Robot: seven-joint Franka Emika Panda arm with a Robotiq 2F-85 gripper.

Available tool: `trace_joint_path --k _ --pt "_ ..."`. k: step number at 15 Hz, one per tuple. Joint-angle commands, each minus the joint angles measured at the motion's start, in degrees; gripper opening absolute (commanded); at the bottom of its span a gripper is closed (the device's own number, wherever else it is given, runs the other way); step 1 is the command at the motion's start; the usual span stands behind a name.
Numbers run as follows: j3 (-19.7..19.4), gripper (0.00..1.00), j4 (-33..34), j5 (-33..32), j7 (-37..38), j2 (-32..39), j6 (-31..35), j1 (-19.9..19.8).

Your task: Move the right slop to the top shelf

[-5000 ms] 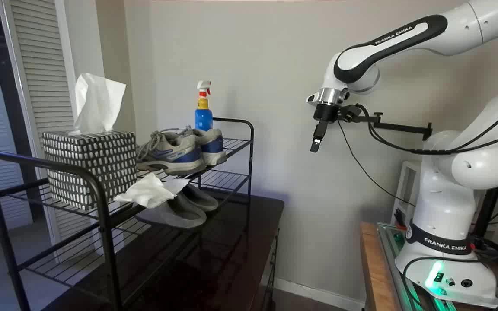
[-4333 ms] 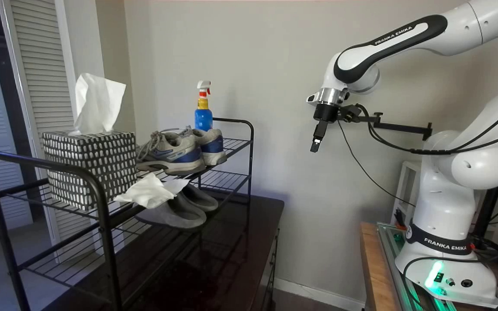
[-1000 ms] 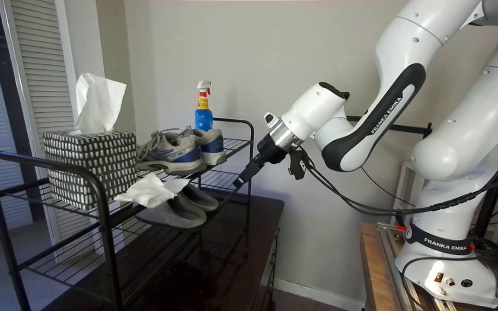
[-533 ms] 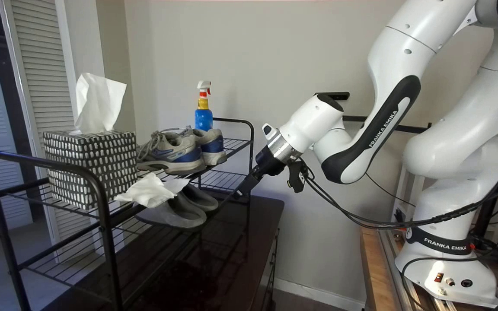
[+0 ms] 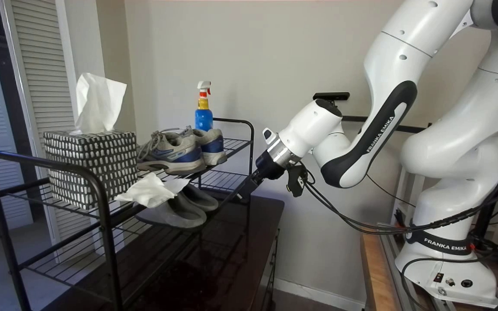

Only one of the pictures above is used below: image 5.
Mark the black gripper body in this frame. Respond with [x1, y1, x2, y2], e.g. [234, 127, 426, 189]
[252, 147, 288, 185]

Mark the grey blue sneaker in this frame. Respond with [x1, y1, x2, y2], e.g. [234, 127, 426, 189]
[134, 128, 209, 179]
[193, 127, 228, 168]

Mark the dark wooden dresser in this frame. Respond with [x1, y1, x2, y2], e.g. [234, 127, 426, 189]
[43, 196, 286, 311]

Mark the blue stain remover spray bottle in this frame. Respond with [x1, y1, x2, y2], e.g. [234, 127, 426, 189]
[193, 80, 214, 134]

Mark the crumpled white tissue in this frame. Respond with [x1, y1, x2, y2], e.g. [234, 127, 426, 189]
[113, 172, 191, 210]

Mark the light wooden table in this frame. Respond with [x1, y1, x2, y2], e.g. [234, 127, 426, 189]
[359, 230, 406, 311]

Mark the black white patterned tissue box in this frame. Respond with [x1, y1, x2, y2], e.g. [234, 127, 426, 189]
[41, 130, 139, 211]

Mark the white tissue sheet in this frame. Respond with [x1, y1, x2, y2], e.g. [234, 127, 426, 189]
[74, 71, 127, 137]

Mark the white louvred closet door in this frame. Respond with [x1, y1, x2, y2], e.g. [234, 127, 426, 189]
[0, 0, 81, 244]

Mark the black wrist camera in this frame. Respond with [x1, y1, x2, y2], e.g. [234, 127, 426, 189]
[285, 163, 309, 199]

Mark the black cable bundle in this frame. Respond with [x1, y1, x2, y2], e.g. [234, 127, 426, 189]
[302, 123, 498, 239]

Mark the black wire shoe rack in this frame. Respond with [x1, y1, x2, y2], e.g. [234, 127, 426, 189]
[0, 116, 257, 311]

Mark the aluminium mounting rail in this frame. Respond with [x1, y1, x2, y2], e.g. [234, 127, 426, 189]
[376, 222, 435, 311]

